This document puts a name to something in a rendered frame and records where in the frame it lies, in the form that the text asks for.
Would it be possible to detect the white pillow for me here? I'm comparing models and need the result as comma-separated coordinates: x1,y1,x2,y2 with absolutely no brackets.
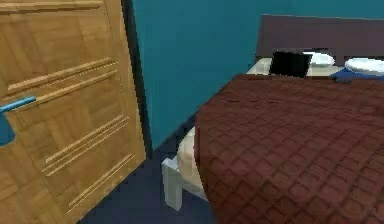
344,57,384,76
303,51,336,68

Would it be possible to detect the bed with brown quilt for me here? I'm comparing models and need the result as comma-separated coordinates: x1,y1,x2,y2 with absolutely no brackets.
161,13,384,224

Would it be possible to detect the black laptop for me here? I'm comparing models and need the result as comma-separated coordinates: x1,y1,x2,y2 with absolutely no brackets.
269,50,314,79

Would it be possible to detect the blue cloth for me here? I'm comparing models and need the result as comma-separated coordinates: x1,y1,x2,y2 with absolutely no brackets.
329,67,384,82

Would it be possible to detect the wooden room door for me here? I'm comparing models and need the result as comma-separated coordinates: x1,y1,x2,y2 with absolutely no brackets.
0,0,148,224

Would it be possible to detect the dark grey remote controller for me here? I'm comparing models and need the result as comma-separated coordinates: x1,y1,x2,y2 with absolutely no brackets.
333,76,353,85

